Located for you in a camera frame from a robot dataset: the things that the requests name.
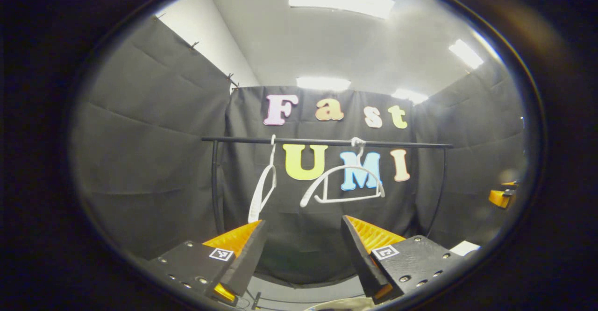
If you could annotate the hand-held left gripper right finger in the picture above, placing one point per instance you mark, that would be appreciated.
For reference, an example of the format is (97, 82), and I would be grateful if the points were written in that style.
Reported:
(359, 259)

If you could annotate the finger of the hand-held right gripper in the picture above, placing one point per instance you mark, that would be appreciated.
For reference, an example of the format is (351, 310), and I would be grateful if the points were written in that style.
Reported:
(502, 196)

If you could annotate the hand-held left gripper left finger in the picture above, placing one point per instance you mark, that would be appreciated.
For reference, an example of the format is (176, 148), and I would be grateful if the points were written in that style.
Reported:
(247, 259)

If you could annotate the white plastic hanger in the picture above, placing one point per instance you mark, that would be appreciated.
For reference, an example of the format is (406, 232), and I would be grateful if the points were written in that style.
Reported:
(252, 210)

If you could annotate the white hanger with taped hook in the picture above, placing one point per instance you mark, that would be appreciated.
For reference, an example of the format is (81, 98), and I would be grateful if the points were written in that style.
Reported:
(350, 166)

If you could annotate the black metal clothes rack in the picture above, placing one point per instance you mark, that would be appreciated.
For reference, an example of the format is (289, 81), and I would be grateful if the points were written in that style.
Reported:
(317, 141)

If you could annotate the black backdrop cloth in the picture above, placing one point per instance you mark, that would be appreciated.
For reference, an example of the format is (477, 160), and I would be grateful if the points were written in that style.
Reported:
(140, 161)

